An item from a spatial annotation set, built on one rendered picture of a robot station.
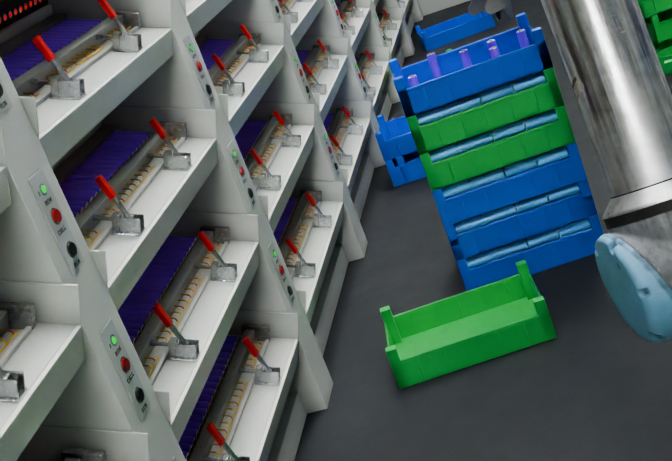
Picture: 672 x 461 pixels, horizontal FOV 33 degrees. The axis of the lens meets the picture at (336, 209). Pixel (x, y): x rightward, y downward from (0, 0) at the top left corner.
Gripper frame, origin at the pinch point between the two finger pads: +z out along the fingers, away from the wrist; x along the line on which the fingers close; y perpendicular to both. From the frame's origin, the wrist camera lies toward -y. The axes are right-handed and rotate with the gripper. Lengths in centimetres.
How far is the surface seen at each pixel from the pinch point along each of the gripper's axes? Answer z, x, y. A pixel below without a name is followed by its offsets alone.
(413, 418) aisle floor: 34, 24, 72
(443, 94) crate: 4.4, -0.6, 20.9
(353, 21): 26, -144, -39
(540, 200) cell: 33.7, 4.5, 17.9
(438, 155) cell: 14.6, -3.7, 27.5
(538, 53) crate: 7.4, 9.3, 4.1
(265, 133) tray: 1, -43, 41
